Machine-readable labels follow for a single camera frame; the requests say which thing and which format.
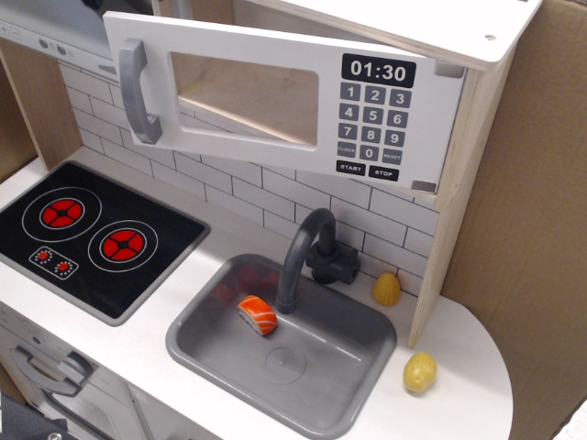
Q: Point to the grey microwave door handle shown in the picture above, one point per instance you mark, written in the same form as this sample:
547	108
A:
132	61

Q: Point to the salmon sushi toy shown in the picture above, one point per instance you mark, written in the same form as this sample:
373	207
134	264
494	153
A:
258	314

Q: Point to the grey range hood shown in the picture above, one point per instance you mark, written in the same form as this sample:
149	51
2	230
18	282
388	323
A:
69	31

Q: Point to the wooden microwave cabinet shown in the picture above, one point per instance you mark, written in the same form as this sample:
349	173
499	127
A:
394	229

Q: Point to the yellow shell pasta toy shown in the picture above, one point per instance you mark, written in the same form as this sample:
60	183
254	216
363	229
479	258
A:
386	289

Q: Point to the grey toy faucet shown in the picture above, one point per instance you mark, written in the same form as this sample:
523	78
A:
315	246

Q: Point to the black toy stovetop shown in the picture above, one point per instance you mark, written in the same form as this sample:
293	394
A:
96	243

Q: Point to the yellow toy potato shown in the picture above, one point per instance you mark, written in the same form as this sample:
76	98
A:
420	372

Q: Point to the cardboard box wall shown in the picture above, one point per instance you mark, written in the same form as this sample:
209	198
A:
520	261

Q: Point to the grey toy sink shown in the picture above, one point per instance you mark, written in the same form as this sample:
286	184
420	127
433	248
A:
313	372

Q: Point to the grey oven door handle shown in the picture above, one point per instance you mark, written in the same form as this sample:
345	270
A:
65	378

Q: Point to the white toy microwave door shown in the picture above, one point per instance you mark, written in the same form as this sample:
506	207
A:
333	106

